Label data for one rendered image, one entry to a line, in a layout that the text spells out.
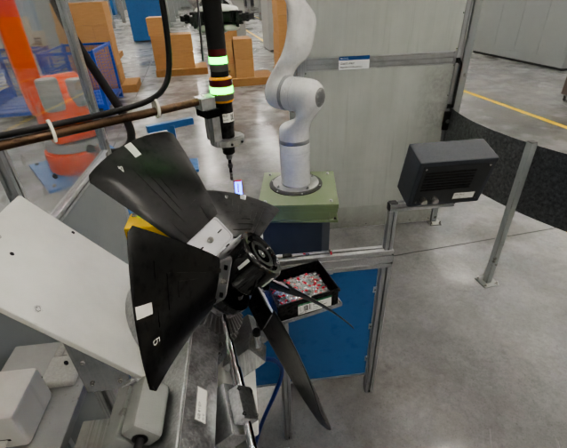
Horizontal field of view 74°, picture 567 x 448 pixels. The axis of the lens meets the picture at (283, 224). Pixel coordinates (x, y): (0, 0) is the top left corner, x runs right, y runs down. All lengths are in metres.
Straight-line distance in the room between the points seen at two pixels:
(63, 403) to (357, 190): 2.39
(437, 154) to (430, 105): 1.64
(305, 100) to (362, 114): 1.43
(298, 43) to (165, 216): 0.85
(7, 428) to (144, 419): 0.45
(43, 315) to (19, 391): 0.33
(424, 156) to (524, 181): 1.28
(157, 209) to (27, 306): 0.28
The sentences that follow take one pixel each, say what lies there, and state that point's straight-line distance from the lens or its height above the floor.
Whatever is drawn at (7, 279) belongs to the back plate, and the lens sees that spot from 0.80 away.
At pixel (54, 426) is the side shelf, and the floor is 0.86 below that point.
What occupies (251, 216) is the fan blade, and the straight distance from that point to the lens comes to 1.02.
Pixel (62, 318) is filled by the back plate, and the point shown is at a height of 1.22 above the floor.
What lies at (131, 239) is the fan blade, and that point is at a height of 1.42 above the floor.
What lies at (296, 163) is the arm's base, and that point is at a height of 1.12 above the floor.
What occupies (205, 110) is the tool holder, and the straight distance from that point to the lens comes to 0.74.
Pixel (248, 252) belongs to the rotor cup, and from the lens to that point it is 0.77.
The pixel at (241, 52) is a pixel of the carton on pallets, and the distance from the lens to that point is 8.36.
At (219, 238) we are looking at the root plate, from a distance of 0.83.
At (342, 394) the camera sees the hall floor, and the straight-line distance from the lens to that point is 2.06.
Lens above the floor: 1.71
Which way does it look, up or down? 32 degrees down
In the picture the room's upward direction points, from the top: 2 degrees counter-clockwise
